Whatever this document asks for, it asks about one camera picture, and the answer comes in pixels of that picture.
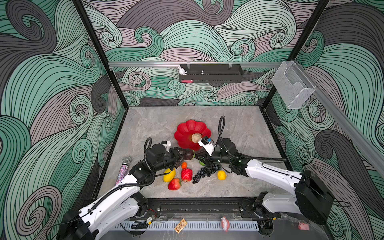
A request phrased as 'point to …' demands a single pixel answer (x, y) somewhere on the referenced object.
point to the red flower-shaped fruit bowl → (184, 132)
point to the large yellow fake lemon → (168, 178)
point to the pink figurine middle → (225, 223)
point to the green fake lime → (202, 164)
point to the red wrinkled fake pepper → (186, 174)
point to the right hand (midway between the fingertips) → (195, 155)
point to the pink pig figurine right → (303, 226)
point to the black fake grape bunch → (205, 171)
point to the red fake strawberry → (174, 184)
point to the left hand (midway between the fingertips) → (189, 153)
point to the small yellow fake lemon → (221, 175)
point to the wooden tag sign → (180, 227)
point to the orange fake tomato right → (184, 165)
